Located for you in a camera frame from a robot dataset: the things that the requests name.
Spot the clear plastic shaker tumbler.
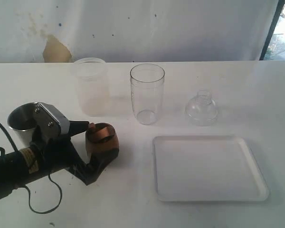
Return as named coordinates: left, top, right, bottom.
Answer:
left=130, top=63, right=165, bottom=125

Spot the stainless steel cup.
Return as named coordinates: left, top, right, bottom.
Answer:
left=7, top=102, right=44, bottom=151

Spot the clear domed shaker lid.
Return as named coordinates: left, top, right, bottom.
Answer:
left=185, top=89, right=218, bottom=126

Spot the round wooden cup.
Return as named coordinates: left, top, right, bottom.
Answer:
left=85, top=123, right=119, bottom=159

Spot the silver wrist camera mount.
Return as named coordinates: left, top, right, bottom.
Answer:
left=33, top=102, right=70, bottom=138

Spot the white plastic tray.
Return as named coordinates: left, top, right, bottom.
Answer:
left=152, top=135, right=269, bottom=202

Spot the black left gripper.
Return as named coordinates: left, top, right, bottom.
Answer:
left=30, top=121, right=116, bottom=186

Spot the frosted plastic jar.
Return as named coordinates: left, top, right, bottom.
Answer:
left=72, top=57, right=110, bottom=116

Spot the dark window frame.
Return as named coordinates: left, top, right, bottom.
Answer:
left=260, top=0, right=285, bottom=61

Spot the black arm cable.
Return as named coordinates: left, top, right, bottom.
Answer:
left=0, top=115, right=63, bottom=214

